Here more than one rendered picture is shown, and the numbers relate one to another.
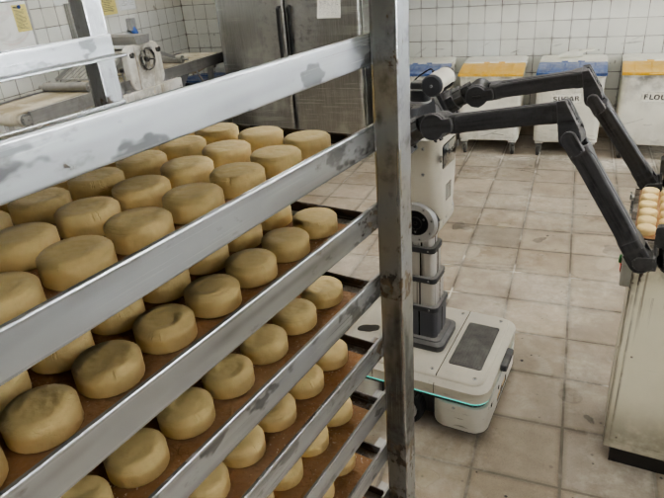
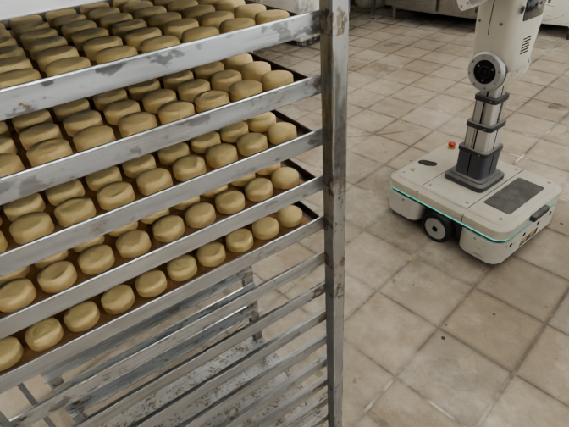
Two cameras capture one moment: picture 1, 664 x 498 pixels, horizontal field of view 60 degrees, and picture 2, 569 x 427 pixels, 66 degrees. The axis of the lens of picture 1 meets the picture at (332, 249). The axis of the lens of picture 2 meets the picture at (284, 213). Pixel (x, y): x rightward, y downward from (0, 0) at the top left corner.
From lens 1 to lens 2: 0.33 m
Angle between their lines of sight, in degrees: 24
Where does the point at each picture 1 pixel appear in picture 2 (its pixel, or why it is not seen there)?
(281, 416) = (210, 102)
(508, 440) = (516, 277)
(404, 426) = (332, 159)
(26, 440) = not seen: outside the picture
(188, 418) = (109, 56)
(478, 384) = (501, 224)
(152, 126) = not seen: outside the picture
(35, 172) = not seen: outside the picture
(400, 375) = (330, 112)
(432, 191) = (506, 41)
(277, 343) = (204, 34)
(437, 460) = (448, 274)
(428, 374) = (461, 207)
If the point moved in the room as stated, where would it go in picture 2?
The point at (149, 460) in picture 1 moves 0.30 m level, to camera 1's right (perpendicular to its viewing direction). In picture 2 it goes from (68, 68) to (321, 90)
